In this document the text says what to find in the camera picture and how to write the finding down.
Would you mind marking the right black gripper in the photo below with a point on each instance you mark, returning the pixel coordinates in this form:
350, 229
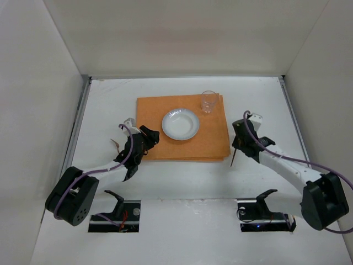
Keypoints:
240, 144

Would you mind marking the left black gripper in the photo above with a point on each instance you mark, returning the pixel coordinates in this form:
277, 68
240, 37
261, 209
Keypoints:
147, 136

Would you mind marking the orange cloth napkin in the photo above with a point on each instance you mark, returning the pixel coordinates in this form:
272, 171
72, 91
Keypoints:
211, 143

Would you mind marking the white paper plate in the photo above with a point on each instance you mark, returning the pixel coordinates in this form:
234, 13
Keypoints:
180, 124

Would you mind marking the clear plastic cup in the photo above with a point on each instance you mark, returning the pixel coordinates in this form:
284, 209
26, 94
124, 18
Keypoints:
208, 101

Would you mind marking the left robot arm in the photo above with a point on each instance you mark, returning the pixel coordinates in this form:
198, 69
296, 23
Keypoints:
72, 197

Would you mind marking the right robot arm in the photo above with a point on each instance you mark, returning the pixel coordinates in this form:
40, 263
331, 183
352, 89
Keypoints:
321, 200

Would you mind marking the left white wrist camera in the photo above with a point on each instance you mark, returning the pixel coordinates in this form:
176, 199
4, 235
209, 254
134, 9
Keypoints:
130, 124

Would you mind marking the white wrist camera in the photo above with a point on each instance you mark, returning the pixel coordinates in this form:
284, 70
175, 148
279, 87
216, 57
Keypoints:
130, 124
256, 120

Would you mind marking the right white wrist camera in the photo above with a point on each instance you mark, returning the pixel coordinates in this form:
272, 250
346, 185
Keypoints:
256, 120

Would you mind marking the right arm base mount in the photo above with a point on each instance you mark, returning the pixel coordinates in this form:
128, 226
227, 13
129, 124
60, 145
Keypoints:
254, 216

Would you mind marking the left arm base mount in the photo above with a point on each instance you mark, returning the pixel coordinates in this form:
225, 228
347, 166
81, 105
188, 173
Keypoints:
111, 213

